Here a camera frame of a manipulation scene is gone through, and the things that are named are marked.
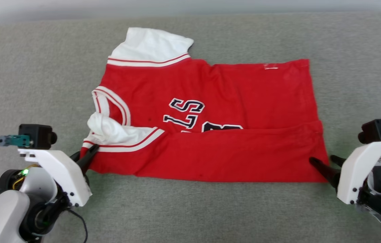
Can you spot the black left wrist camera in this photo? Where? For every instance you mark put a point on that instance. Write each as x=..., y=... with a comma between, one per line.
x=38, y=135

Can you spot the red and white jersey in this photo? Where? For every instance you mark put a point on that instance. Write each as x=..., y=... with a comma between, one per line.
x=227, y=152

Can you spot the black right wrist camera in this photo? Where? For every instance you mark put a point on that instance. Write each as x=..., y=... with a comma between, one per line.
x=374, y=131

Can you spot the grey fabric sofa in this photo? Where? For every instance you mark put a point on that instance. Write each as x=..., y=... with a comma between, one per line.
x=190, y=209

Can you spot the white left camera bracket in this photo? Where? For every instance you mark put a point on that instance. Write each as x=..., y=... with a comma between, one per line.
x=62, y=172

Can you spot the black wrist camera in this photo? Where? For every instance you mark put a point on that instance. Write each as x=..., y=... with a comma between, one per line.
x=374, y=131
x=38, y=135

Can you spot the teal left camera connector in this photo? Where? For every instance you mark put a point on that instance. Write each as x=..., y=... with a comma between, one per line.
x=16, y=140

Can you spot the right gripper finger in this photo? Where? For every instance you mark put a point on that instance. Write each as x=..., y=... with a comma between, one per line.
x=327, y=172
x=338, y=161

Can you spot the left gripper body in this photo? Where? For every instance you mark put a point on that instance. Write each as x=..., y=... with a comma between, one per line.
x=38, y=185

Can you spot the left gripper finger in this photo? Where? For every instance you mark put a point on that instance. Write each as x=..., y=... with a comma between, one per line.
x=75, y=157
x=87, y=160

